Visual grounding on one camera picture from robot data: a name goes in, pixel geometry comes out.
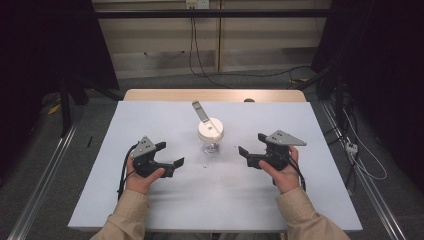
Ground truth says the light wooden table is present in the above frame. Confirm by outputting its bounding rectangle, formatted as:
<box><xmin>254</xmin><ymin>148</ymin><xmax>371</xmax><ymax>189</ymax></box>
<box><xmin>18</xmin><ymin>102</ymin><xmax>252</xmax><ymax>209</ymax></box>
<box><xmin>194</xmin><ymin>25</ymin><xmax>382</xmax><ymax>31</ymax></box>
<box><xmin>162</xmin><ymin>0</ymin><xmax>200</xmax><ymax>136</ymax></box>
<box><xmin>123</xmin><ymin>88</ymin><xmax>307</xmax><ymax>103</ymax></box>

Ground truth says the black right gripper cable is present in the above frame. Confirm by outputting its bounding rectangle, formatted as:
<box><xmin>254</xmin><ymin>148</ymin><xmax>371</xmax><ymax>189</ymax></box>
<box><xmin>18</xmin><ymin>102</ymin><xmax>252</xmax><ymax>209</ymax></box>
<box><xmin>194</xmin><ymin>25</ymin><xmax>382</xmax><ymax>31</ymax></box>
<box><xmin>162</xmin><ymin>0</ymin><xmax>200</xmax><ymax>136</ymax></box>
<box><xmin>287</xmin><ymin>155</ymin><xmax>307</xmax><ymax>193</ymax></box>

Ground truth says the black hanging cable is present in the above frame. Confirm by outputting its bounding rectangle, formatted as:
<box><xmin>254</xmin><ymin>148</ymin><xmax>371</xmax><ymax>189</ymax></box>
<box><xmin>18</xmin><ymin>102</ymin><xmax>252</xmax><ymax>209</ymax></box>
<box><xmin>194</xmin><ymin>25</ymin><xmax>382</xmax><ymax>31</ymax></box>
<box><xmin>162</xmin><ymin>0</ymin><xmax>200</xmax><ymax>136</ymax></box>
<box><xmin>188</xmin><ymin>17</ymin><xmax>232</xmax><ymax>89</ymax></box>

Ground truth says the white cable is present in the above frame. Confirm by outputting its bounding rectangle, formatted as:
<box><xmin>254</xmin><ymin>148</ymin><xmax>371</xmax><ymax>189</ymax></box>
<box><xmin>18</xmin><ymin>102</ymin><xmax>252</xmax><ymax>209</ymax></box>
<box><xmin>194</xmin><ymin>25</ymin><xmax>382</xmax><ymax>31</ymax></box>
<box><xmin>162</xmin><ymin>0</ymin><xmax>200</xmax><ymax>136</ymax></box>
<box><xmin>342</xmin><ymin>107</ymin><xmax>388</xmax><ymax>182</ymax></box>

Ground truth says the dark curtain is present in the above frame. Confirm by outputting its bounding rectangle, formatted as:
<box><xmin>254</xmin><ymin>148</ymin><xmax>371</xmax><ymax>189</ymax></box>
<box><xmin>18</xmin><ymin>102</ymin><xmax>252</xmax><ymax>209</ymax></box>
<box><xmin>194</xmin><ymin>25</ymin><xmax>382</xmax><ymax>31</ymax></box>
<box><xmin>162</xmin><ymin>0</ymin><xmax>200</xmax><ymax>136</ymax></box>
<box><xmin>310</xmin><ymin>0</ymin><xmax>424</xmax><ymax>193</ymax></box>
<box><xmin>0</xmin><ymin>0</ymin><xmax>120</xmax><ymax>188</ymax></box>

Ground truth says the black floor cable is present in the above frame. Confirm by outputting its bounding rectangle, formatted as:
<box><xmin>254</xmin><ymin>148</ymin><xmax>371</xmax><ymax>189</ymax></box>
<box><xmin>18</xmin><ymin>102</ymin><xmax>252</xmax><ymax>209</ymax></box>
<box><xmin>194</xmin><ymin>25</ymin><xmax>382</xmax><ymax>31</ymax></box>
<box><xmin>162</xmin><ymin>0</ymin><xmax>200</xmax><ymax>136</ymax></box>
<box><xmin>191</xmin><ymin>64</ymin><xmax>313</xmax><ymax>79</ymax></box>

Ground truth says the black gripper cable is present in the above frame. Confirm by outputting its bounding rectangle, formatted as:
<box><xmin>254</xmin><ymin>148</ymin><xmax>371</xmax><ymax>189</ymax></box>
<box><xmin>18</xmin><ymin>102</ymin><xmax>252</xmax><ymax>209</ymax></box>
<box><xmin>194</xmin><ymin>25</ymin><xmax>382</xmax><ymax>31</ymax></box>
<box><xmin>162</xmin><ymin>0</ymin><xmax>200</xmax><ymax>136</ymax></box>
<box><xmin>287</xmin><ymin>155</ymin><xmax>307</xmax><ymax>193</ymax></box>
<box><xmin>116</xmin><ymin>142</ymin><xmax>140</xmax><ymax>202</ymax></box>

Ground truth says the clear glass jar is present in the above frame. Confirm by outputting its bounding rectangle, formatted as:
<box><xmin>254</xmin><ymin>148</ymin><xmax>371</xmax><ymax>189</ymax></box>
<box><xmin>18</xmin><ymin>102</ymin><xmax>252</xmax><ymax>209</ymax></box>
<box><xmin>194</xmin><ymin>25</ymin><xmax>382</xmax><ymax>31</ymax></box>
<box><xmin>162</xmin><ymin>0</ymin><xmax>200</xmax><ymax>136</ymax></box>
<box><xmin>202</xmin><ymin>137</ymin><xmax>222</xmax><ymax>155</ymax></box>

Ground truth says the black horizontal metal bar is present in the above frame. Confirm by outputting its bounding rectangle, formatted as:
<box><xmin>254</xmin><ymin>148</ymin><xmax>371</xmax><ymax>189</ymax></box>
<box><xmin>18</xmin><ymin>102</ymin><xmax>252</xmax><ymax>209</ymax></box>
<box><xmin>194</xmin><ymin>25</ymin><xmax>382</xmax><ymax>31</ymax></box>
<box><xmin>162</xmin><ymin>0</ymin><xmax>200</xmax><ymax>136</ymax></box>
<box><xmin>92</xmin><ymin>8</ymin><xmax>336</xmax><ymax>20</ymax></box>

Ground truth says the black metal stand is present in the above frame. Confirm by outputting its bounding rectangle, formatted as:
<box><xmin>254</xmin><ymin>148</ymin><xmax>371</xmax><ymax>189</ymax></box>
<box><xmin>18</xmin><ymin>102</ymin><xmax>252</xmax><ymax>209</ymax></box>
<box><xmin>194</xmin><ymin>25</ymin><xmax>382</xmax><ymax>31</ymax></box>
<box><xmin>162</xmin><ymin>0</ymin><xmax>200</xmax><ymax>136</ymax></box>
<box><xmin>57</xmin><ymin>74</ymin><xmax>124</xmax><ymax>138</ymax></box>

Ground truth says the person's right hand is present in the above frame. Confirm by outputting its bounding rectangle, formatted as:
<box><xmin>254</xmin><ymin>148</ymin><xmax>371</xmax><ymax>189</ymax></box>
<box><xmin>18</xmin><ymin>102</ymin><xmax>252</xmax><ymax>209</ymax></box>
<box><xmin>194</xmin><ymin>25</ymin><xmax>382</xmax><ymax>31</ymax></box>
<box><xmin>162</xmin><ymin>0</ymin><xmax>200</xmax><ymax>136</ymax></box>
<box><xmin>258</xmin><ymin>145</ymin><xmax>302</xmax><ymax>196</ymax></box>

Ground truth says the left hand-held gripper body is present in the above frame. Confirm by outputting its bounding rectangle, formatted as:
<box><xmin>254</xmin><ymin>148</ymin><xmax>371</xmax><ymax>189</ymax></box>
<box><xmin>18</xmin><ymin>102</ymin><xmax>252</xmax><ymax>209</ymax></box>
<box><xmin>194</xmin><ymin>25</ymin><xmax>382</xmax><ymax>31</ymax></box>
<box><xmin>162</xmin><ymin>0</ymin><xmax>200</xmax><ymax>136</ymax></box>
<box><xmin>130</xmin><ymin>135</ymin><xmax>177</xmax><ymax>179</ymax></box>

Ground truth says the white wall socket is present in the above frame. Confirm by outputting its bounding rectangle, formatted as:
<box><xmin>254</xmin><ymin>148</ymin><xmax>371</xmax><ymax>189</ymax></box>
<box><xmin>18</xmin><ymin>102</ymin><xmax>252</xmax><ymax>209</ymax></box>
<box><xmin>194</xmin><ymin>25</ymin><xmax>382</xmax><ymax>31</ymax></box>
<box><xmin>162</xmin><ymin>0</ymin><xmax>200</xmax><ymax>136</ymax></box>
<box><xmin>185</xmin><ymin>0</ymin><xmax>211</xmax><ymax>10</ymax></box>

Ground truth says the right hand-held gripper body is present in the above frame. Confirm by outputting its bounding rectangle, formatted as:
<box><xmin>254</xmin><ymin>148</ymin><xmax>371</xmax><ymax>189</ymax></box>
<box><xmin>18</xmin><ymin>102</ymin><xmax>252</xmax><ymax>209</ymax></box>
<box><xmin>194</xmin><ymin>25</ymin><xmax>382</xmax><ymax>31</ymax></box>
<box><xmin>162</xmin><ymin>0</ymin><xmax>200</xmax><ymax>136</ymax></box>
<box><xmin>246</xmin><ymin>129</ymin><xmax>308</xmax><ymax>172</ymax></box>

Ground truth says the white table board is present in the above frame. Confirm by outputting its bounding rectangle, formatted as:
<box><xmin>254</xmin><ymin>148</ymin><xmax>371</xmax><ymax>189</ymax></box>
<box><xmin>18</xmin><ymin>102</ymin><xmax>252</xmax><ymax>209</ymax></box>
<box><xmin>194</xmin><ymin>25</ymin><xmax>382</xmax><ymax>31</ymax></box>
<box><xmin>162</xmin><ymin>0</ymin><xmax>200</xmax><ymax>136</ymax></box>
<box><xmin>67</xmin><ymin>100</ymin><xmax>364</xmax><ymax>233</ymax></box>

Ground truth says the metal floor rail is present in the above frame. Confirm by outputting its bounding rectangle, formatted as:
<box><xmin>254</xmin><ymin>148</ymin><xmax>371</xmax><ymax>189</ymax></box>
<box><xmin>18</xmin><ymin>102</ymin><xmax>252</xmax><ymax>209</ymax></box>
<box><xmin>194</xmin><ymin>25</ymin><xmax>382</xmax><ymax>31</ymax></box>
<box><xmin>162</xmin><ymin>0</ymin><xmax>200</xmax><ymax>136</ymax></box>
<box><xmin>6</xmin><ymin>121</ymin><xmax>80</xmax><ymax>240</ymax></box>
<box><xmin>319</xmin><ymin>99</ymin><xmax>408</xmax><ymax>240</ymax></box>

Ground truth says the person's left hand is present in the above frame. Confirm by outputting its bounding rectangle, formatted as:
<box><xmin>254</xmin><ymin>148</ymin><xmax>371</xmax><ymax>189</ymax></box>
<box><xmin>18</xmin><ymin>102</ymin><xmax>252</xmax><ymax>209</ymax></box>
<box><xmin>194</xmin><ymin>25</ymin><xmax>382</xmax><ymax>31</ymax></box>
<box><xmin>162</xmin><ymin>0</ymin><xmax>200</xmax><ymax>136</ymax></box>
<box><xmin>124</xmin><ymin>156</ymin><xmax>166</xmax><ymax>196</ymax></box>

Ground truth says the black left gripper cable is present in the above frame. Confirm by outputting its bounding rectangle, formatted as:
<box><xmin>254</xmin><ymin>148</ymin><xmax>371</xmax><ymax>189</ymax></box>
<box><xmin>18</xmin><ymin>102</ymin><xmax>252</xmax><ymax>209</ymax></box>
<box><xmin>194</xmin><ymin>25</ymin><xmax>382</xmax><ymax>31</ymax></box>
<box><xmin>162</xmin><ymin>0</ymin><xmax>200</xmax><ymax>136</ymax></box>
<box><xmin>116</xmin><ymin>142</ymin><xmax>140</xmax><ymax>202</ymax></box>

